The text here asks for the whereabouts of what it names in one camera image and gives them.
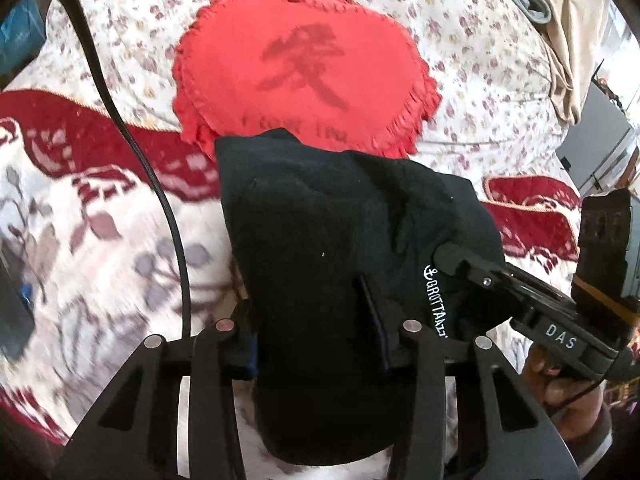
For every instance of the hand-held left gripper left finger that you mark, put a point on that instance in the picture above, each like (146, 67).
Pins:
(246, 355)

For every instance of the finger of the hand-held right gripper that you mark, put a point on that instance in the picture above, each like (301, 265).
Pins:
(490, 272)

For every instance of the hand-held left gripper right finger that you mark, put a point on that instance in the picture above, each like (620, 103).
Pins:
(372, 320)

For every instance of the black pants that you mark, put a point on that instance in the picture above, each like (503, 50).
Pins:
(310, 240)

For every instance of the person's right hand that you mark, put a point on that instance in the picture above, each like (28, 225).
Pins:
(555, 375)

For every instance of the grey cabinet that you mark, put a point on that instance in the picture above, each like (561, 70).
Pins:
(600, 135)

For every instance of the red and white plush blanket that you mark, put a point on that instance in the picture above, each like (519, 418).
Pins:
(100, 240)

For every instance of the floral bedsheet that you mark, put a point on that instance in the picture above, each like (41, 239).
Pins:
(475, 60)

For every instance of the beige cloth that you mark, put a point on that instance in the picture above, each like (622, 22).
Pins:
(570, 35)

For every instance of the dark grey device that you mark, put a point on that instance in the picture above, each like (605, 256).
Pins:
(12, 305)

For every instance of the red ruffled cushion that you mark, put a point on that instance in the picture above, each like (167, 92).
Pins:
(300, 60)

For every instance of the blue box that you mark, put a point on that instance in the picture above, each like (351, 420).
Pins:
(20, 35)

